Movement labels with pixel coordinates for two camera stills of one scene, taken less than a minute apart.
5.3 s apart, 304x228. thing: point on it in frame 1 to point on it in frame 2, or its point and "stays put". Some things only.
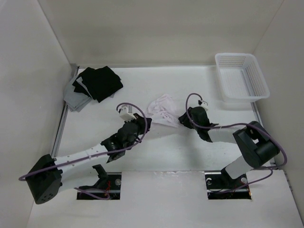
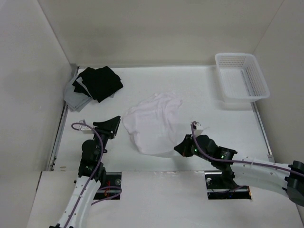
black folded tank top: (100, 83) stays put
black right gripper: (183, 120) to (183, 148)
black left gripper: (140, 121) to (111, 125)
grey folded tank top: (77, 101) stays put
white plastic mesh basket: (241, 79) stays put
